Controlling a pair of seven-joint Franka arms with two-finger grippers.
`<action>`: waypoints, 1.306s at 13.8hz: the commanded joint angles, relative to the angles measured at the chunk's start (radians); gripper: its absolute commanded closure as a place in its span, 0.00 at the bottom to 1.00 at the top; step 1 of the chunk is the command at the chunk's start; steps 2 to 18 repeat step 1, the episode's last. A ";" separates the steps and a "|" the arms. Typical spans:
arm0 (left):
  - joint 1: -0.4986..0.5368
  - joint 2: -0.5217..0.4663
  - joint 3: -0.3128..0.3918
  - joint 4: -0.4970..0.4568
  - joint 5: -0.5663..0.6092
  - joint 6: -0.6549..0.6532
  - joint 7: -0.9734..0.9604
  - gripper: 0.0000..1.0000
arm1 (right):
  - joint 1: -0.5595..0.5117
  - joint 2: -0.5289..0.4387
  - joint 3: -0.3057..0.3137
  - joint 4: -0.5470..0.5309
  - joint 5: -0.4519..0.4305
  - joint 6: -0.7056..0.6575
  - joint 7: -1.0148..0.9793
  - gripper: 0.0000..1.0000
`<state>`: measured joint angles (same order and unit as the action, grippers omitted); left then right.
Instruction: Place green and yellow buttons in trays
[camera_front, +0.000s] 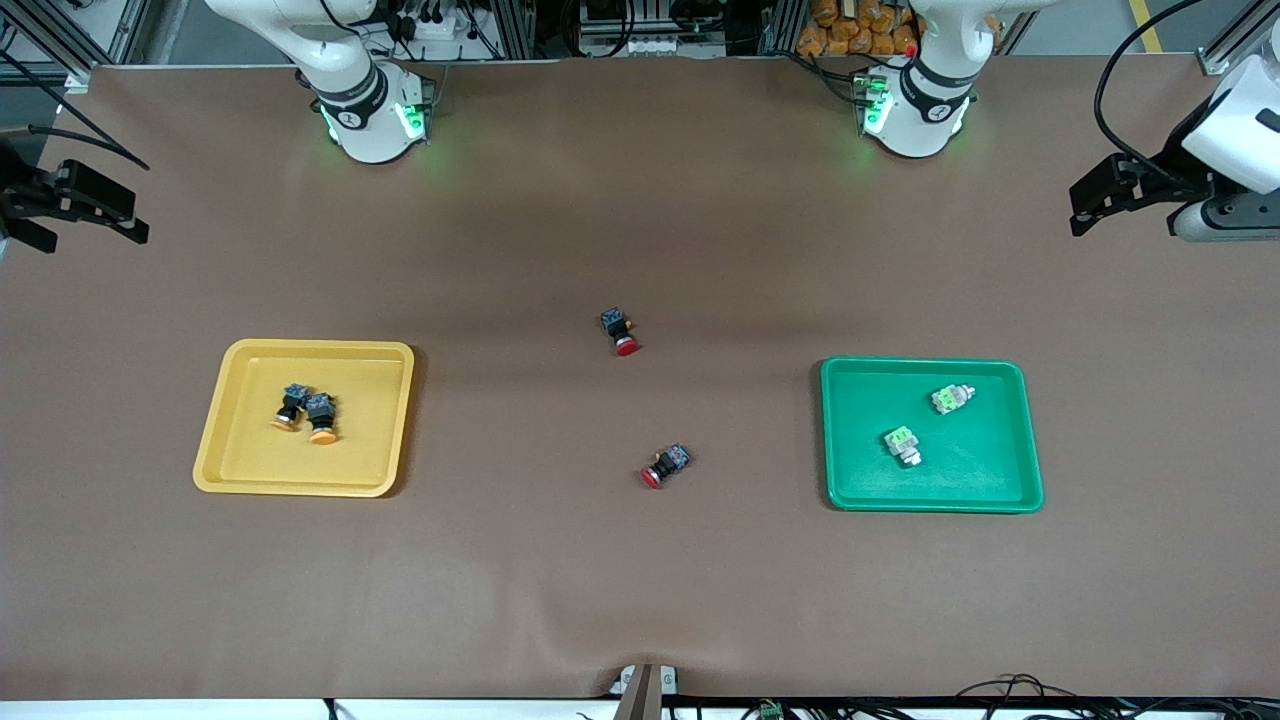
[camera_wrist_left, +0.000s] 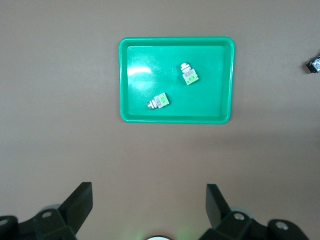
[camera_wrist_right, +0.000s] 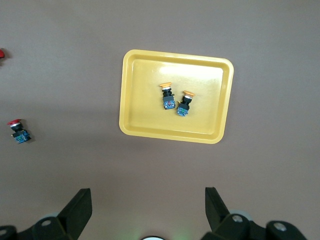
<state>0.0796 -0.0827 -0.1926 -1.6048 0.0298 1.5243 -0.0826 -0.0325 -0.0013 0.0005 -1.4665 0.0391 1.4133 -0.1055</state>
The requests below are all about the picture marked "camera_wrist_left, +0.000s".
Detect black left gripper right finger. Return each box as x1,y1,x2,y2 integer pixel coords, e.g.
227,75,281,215
199,183,271,240

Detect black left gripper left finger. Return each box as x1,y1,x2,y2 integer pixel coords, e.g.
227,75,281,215
32,181,94,240

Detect green push button switch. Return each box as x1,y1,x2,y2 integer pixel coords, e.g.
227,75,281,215
179,62,201,86
146,92,172,111

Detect brown table cover mat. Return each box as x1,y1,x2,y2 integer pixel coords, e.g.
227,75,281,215
0,0,320,240

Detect green plastic tray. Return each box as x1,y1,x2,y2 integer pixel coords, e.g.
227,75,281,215
118,36,237,126

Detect red push button switch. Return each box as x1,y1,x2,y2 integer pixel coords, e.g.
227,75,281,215
305,55,320,75

